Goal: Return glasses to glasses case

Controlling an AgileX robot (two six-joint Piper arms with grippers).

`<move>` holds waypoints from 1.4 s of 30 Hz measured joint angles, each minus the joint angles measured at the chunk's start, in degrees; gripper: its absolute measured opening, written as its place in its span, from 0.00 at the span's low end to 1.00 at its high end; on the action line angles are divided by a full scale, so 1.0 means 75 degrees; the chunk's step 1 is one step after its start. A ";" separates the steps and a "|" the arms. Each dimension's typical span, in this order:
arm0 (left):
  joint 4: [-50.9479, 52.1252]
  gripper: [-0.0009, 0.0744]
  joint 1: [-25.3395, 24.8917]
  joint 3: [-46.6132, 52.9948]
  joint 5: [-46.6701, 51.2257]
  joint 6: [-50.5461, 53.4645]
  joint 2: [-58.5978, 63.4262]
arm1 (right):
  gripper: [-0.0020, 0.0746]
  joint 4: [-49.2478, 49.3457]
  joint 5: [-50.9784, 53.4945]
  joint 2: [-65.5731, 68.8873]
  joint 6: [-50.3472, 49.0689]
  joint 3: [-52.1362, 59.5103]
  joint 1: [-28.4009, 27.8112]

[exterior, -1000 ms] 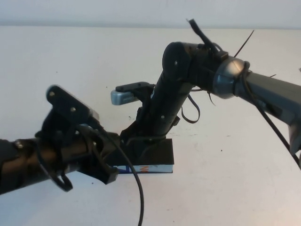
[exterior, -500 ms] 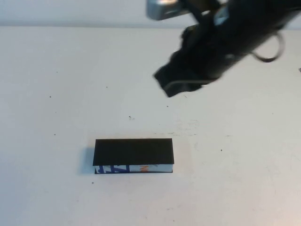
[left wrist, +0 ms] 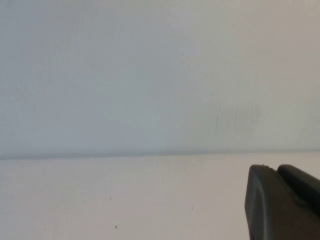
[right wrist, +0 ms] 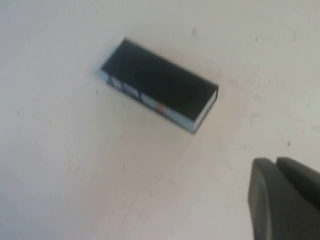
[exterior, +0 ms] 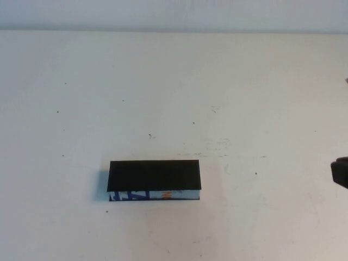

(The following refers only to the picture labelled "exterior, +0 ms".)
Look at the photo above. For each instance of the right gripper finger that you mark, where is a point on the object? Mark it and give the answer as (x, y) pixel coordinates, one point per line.
(341, 175)
(344, 160)

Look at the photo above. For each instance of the black glasses case printed front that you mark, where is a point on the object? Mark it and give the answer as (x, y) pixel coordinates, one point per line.
(152, 174)

